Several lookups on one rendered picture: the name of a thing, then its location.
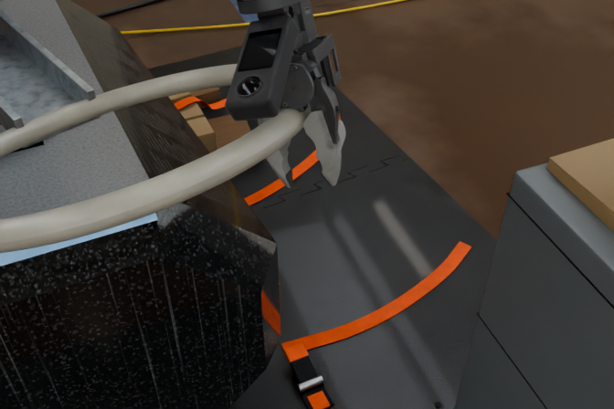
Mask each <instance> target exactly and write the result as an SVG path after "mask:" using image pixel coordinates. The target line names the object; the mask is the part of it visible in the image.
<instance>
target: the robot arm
mask: <svg viewBox="0 0 614 409"><path fill-rule="evenodd" d="M237 2H238V9H239V12H240V13H241V14H243V15H249V14H258V18H259V20H257V21H251V22H250V23H249V28H248V31H247V34H246V37H245V40H244V44H243V47H242V49H241V52H240V56H239V59H238V64H237V67H236V70H235V73H234V77H233V79H232V82H231V85H230V89H229V92H228V96H227V100H226V103H225V106H226V109H227V110H228V112H229V114H230V115H231V117H232V118H233V120H234V121H247V122H248V125H249V128H250V130H251V131H252V130H254V129H255V128H257V127H258V126H260V124H262V123H263V122H265V121H267V120H268V119H269V118H272V117H276V116H277V115H278V113H279V110H280V109H285V108H296V109H297V110H298V111H299V112H304V111H305V110H306V109H307V108H308V103H309V102H310V108H311V113H310V115H309V116H308V117H307V119H306V120H305V122H304V123H303V128H304V129H305V132H306V134H307V135H308V136H309V137H310V138H311V139H312V140H313V142H314V144H315V147H316V157H317V158H318V159H319V161H320V163H321V165H322V168H323V171H322V177H323V178H324V179H325V180H326V181H327V183H328V184H329V185H331V186H335V185H336V183H337V180H338V177H339V174H340V171H341V158H342V155H341V150H342V147H343V144H344V139H345V127H344V124H343V122H342V121H341V120H339V105H338V101H337V98H336V96H335V94H334V92H333V91H332V90H331V89H330V88H329V86H330V85H331V84H332V85H333V87H335V86H336V85H337V84H338V83H339V81H340V80H341V79H342V78H341V73H340V69H339V65H338V60H337V56H336V51H335V46H334V42H333V34H331V35H324V36H318V34H317V30H316V26H315V22H314V18H313V13H312V6H311V1H310V0H237ZM331 50H332V52H333V61H334V64H335V69H336V71H335V72H334V73H333V67H332V63H331V59H330V54H329V52H330V51H331ZM290 143H291V139H290V140H289V141H288V142H286V143H285V144H284V145H283V146H281V147H280V148H279V149H278V150H277V151H276V152H274V153H273V154H271V155H270V156H268V157H267V158H266V159H267V161H268V163H269V164H270V166H271V168H272V169H273V171H274V172H275V173H276V174H277V175H278V176H279V178H280V179H281V180H282V182H283V183H284V184H285V185H286V186H287V187H288V188H292V187H293V179H292V169H291V167H290V166H289V164H288V154H289V152H288V147H289V145H290Z"/></svg>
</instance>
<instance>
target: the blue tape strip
mask: <svg viewBox="0 0 614 409"><path fill-rule="evenodd" d="M156 220H158V218H157V215H156V213H154V214H151V215H148V216H145V217H142V218H139V219H137V220H134V221H131V222H129V223H126V224H123V225H118V226H115V227H113V228H110V229H106V230H103V231H100V232H97V233H94V234H91V235H87V236H82V237H78V238H74V239H70V240H67V241H63V242H59V243H56V244H51V245H47V246H39V247H34V248H29V249H24V250H18V251H13V252H5V253H0V267H1V266H4V265H7V264H10V263H14V262H17V261H19V260H23V259H26V258H30V257H34V256H38V255H41V254H45V253H47V252H50V251H54V250H57V249H61V248H63V247H66V246H72V245H76V244H78V243H81V242H85V241H88V240H91V239H94V238H97V237H101V236H106V235H109V234H112V233H116V232H119V231H122V230H125V229H128V228H132V227H135V226H138V225H143V224H147V223H150V222H152V221H156Z"/></svg>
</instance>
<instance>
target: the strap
mask: <svg viewBox="0 0 614 409"><path fill-rule="evenodd" d="M226 100H227V99H224V100H221V101H219V102H216V103H213V104H206V103H205V102H204V101H203V100H200V99H198V98H196V97H188V98H185V99H182V100H179V101H178V102H176V103H174V105H175V106H176V107H177V109H178V110H180V109H182V108H183V107H185V106H187V105H189V104H191V103H194V102H197V101H199V102H200V103H201V104H202V105H204V106H206V107H208V108H210V109H212V110H217V109H221V108H223V107H226V106H225V103H226ZM318 161H319V159H318V158H317V157H316V150H315V151H314V152H313V153H312V154H311V155H310V156H308V157H307V158H306V159H305V160H304V161H303V162H301V163H300V164H299V165H297V166H296V167H295V168H293V169H292V179H293V180H295V179H296V178H297V177H299V176H300V175H301V174H303V173H304V172H306V171H307V170H308V169H309V168H311V167H312V166H313V165H314V164H315V163H317V162H318ZM284 186H285V184H284V183H283V182H282V180H281V179H278V180H277V181H275V182H273V183H272V184H270V185H268V186H266V187H265V188H263V189H261V190H259V191H257V192H256V193H255V194H252V195H250V196H248V197H246V198H244V199H245V201H246V202H247V203H248V205H249V206H251V205H254V204H255V203H257V202H259V201H260V200H262V199H264V198H266V197H268V196H269V195H271V194H274V193H275V192H277V191H279V190H280V189H281V188H282V187H284ZM470 249H471V246H469V245H467V244H464V243H462V242H461V241H460V242H459V243H458V245H456V246H455V248H454V249H453V250H452V251H451V253H450V254H449V256H448V257H447V258H446V259H445V261H444V262H443V263H442V264H441V265H440V266H439V267H438V268H437V269H435V270H434V271H433V272H432V273H431V274H430V275H428V276H427V277H426V278H424V279H423V280H422V281H421V282H419V283H418V284H417V285H416V286H415V287H413V288H412V289H410V290H409V291H407V292H406V293H404V294H403V295H401V296H400V297H399V298H397V299H395V300H393V301H392V302H390V303H388V304H387V305H385V306H384V307H382V308H381V309H378V310H376V311H374V312H372V313H370V314H368V315H366V316H364V317H363V318H361V319H358V320H355V321H352V322H350V323H347V324H345V325H343V326H340V327H337V328H334V329H331V330H326V331H323V332H319V333H316V334H313V335H310V336H306V337H303V338H299V339H297V340H293V341H287V342H284V343H282V344H281V346H282V348H283V350H284V349H285V348H287V347H290V346H292V345H294V344H297V343H299V342H303V344H304V346H305V348H306V350H310V349H313V348H316V347H320V346H323V345H326V344H329V343H333V342H336V341H340V340H343V339H346V338H349V337H351V336H354V335H356V334H358V333H360V332H363V331H365V330H369V329H371V328H373V327H375V326H376V325H378V324H380V323H382V322H384V321H385V320H388V319H390V318H392V317H393V316H395V315H397V314H398V313H399V312H401V311H402V310H404V309H406V308H408V307H409V306H410V305H412V304H413V303H415V302H416V301H418V300H419V299H421V298H422V297H424V296H425V295H426V294H428V293H429V292H430V291H431V290H433V289H434V288H435V287H436V286H437V285H438V284H439V283H441V282H442V281H443V280H444V279H445V278H446V277H447V276H448V275H449V274H450V273H451V272H452V271H453V270H454V269H455V268H456V267H457V266H458V265H459V263H460V262H461V261H462V260H463V259H464V257H465V256H466V255H467V253H468V252H469V251H470Z"/></svg>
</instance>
